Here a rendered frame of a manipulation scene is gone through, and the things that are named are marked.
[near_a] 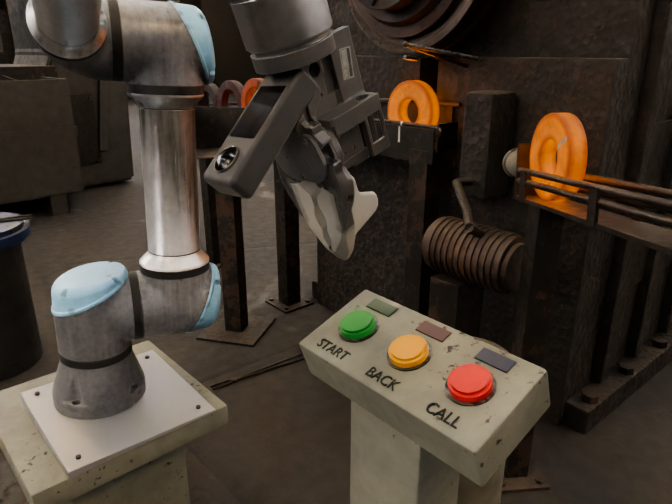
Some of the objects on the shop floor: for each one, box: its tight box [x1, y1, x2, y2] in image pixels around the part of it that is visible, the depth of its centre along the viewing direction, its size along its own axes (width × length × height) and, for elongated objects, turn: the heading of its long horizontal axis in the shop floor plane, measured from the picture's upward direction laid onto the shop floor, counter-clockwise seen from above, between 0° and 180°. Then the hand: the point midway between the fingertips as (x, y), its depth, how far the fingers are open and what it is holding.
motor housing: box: [422, 216, 525, 338], centre depth 129 cm, size 13×22×54 cm, turn 40°
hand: (336, 252), depth 56 cm, fingers closed
